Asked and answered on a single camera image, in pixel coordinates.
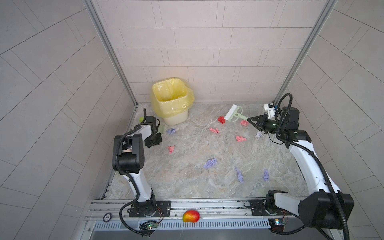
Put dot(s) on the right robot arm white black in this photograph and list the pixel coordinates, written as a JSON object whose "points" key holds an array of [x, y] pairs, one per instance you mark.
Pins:
{"points": [[326, 207]]}

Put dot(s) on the purple paper scrap long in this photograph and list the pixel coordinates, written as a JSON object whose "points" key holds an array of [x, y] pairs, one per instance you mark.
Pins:
{"points": [[239, 175]]}

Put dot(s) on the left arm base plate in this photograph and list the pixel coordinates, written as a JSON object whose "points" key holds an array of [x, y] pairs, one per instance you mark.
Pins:
{"points": [[162, 208]]}

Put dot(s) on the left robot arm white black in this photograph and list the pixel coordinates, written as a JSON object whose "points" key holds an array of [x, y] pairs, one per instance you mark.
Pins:
{"points": [[129, 159]]}

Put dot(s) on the pink paper scrap far right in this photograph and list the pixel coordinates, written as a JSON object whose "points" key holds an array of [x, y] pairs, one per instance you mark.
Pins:
{"points": [[244, 123]]}

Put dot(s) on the aluminium front rail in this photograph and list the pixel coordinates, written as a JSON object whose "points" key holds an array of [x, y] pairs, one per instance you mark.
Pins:
{"points": [[216, 214]]}

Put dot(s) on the pink paper scrap left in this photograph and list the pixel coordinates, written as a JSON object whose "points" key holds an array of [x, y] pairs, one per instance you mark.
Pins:
{"points": [[171, 149]]}

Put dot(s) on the pink paper scrap centre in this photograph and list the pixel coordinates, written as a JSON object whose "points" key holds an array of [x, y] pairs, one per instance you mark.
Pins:
{"points": [[214, 130]]}

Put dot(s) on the right circuit board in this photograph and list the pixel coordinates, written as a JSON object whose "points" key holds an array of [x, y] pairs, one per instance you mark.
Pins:
{"points": [[277, 225]]}

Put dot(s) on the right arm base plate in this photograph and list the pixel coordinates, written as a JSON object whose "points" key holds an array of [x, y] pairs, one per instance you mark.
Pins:
{"points": [[262, 207]]}

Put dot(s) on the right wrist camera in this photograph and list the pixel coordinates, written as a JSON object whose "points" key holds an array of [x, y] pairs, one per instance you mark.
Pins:
{"points": [[270, 110]]}

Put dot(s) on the red paper scrap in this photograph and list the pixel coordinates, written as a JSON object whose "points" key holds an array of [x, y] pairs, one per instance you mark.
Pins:
{"points": [[222, 120]]}

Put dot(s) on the pink paper scrap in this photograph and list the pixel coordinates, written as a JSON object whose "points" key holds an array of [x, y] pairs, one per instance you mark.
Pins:
{"points": [[214, 130], [240, 139], [171, 149], [244, 123]]}

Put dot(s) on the beige bin yellow bag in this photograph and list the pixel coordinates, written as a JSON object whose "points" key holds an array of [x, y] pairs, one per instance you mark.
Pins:
{"points": [[171, 100]]}

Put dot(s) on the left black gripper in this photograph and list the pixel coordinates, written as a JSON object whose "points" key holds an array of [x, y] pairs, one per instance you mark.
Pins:
{"points": [[157, 141]]}

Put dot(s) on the green dustpan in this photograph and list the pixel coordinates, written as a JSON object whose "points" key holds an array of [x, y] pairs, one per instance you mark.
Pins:
{"points": [[161, 129]]}

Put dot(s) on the circuit board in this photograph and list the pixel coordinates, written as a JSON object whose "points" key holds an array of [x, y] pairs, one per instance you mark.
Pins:
{"points": [[277, 225], [149, 226]]}

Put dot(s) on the left circuit board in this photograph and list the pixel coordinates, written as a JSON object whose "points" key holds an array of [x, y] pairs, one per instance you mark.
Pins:
{"points": [[149, 226]]}

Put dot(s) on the green hand brush white bristles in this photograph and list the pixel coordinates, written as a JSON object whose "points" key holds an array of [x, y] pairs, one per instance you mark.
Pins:
{"points": [[235, 113]]}

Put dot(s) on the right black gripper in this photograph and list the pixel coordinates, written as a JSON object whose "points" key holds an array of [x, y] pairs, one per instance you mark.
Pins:
{"points": [[261, 123]]}

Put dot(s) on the poker chip on rail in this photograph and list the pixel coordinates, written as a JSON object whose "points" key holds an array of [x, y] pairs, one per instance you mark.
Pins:
{"points": [[107, 217]]}

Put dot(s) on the red yellow mango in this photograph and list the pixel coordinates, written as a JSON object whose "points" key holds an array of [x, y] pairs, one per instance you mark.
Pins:
{"points": [[191, 216]]}

